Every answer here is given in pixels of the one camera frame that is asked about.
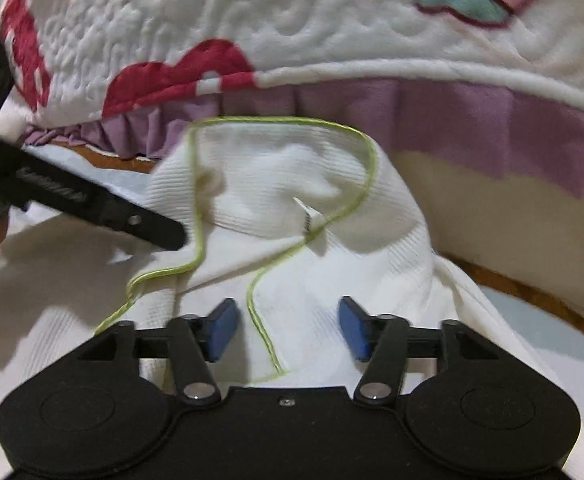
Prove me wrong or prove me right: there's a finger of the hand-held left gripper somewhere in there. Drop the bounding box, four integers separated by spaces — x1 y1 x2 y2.
0 132 189 252

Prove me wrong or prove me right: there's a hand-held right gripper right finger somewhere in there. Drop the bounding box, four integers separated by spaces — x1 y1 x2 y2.
338 296 500 407

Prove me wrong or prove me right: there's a bear print quilted blanket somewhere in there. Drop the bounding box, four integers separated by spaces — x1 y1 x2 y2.
0 0 584 331

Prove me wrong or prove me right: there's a white ribbed shirt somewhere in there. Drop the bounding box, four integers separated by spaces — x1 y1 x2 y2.
0 115 584 480

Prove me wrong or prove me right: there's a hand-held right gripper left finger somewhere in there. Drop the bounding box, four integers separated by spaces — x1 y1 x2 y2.
76 297 240 407

